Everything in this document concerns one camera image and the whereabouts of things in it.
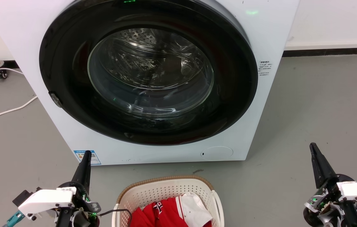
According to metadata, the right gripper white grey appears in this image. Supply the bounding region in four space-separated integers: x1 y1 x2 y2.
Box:
303 143 357 227

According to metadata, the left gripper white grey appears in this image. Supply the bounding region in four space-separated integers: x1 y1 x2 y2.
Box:
12 150 102 227

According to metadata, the white plastic laundry basket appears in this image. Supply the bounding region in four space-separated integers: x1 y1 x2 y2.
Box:
112 176 225 227

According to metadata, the blue energy label sticker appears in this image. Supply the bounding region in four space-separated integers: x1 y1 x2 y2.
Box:
74 150 102 166

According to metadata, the round black washer door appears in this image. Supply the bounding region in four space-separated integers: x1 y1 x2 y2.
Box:
39 0 259 146

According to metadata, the teal connector piece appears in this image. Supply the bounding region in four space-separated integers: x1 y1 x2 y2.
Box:
2 211 26 227

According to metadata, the red garment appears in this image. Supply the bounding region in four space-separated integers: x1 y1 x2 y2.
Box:
129 197 212 227

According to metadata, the round white filter cover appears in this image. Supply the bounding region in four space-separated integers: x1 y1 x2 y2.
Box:
201 146 234 158

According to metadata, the small text warning sticker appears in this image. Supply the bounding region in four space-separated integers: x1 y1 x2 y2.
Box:
258 60 273 76

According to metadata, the black baseboard strip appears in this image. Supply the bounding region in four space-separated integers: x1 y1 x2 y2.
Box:
282 47 357 58

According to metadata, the white garment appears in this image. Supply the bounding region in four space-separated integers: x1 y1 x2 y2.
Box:
178 192 213 227

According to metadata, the steel washer drum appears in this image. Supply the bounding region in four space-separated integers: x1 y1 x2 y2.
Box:
88 28 214 116

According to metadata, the white front-load washing machine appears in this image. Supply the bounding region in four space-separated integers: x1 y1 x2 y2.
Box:
0 0 300 166

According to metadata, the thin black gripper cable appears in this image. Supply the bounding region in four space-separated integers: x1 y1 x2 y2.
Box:
98 208 133 227

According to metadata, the grey door latch handle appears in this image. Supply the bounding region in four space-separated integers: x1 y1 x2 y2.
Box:
48 91 63 108

